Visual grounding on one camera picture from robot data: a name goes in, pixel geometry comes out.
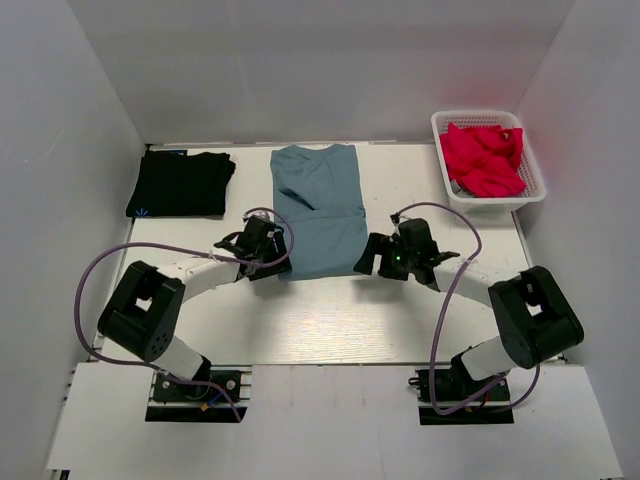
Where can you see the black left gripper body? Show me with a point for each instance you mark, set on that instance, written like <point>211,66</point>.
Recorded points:
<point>265,254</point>

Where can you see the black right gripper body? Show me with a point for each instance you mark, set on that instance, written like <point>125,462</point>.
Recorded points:
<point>397,262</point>

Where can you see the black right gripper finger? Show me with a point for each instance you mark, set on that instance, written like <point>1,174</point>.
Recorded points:
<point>380,244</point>
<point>365,263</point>

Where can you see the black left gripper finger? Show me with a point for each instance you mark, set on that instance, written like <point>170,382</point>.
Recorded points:
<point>254,273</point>
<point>283,266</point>

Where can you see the teal blue t-shirt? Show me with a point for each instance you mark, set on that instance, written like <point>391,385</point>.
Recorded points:
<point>318,191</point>

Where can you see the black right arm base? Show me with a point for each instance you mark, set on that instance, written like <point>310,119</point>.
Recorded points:
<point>489,409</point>

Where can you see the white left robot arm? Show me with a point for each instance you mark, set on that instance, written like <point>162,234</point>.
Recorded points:
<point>142,313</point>

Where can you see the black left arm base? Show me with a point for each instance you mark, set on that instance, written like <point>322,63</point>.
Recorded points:
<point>171,402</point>

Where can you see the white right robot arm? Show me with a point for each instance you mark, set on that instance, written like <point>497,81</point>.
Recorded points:
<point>534,319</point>

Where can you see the folded black t-shirt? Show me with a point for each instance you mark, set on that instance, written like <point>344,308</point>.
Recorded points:
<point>170,184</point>

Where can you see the crumpled red t-shirt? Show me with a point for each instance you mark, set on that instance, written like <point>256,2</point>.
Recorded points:
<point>484,160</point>

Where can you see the white plastic basket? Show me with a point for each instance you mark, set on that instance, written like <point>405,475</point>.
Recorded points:
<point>529,172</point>

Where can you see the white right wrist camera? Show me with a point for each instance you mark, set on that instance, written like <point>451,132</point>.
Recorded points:
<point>398,218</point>

